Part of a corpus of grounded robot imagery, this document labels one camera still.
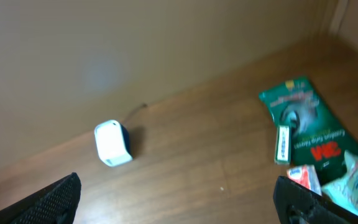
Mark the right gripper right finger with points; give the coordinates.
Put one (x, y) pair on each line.
(295, 204)

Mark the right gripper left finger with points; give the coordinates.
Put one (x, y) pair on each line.
(55, 204)

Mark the orange tissue pack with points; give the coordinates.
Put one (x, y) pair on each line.
(306, 176)

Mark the green white medicine box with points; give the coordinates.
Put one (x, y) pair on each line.
(283, 145)

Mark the teal wet wipe pack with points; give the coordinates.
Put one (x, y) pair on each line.
(344, 191)

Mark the green 3M gloves bag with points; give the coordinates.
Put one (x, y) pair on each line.
(318, 137)

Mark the white barcode scanner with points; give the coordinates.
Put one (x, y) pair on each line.
(113, 143)

